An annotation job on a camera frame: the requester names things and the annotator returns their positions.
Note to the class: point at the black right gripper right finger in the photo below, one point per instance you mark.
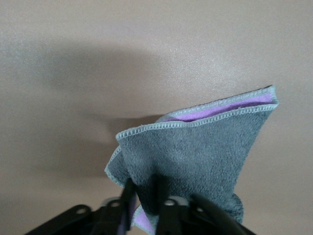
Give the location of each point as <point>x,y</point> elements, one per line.
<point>207,215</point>

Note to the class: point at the brown table cover mat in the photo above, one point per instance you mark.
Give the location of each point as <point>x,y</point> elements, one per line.
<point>97,73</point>

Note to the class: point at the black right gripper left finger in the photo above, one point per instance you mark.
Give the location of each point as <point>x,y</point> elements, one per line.
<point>78,220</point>

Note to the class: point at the grey and purple towel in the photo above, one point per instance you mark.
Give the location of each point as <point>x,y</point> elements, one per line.
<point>195,151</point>

